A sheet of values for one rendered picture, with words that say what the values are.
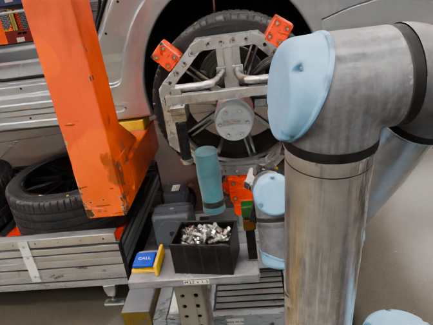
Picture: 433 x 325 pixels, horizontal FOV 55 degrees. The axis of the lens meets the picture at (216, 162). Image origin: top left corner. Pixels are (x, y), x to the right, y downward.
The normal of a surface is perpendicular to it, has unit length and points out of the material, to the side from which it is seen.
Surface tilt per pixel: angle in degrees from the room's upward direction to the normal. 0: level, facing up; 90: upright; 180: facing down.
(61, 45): 90
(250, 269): 0
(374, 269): 0
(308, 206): 95
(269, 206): 62
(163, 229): 90
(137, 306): 0
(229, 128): 90
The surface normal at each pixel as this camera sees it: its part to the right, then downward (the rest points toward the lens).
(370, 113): 0.20, 0.62
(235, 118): -0.06, 0.42
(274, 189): -0.05, -0.05
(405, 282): -0.13, -0.90
